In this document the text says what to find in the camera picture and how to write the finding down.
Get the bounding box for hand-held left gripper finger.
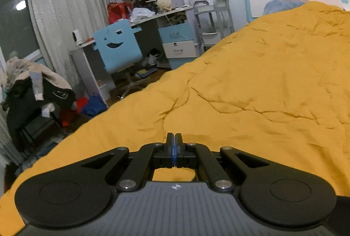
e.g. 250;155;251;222
175;133;270;193
79;132;175;193

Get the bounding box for book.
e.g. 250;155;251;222
135;68;158;78

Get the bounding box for blue cloth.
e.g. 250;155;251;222
81;95;108;117

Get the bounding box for white sneakers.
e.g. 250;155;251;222
147;52;162;66

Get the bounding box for yellow blanket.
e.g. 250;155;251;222
0;1;350;231

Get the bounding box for red cloth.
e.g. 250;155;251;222
58;98;89;128

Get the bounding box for blue and white drawer cabinet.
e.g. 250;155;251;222
158;22;202;70

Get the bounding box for blue smiley face chair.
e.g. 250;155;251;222
93;20;154;100

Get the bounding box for white desk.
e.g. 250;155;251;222
70;4;201;106

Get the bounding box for white plastic bag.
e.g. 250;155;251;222
130;8;157;24

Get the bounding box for grey rolling cart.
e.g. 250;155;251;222
194;0;219;54

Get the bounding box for round cream lamp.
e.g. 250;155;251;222
156;0;173;11

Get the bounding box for red bag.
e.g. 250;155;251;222
107;2;135;24

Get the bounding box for chair with piled clothes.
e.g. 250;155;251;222
0;57;77;152

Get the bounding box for white rolling cart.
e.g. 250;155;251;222
201;0;236;52

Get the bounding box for blue pillow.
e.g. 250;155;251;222
263;0;307;17

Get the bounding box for window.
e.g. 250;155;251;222
0;0;42;67

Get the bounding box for white security camera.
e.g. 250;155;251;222
72;29;83;47

